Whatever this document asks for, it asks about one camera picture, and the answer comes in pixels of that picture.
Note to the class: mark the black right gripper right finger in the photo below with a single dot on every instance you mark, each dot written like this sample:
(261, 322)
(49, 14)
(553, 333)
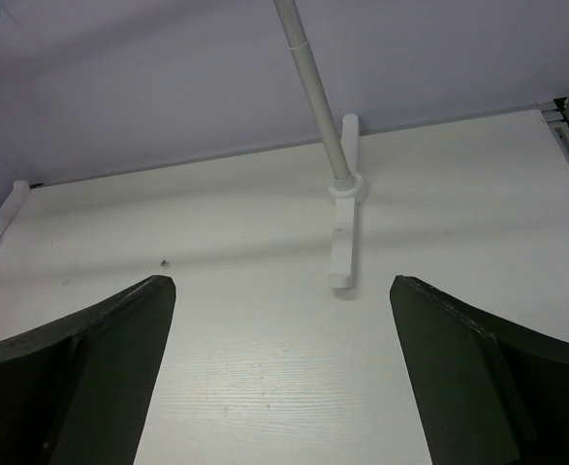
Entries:
(488, 391)

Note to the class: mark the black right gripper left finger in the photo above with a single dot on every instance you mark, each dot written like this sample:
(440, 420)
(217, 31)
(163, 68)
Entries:
(77, 390)

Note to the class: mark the white clothes rack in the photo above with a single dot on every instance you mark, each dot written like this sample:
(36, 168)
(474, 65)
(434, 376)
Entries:
(347, 189)

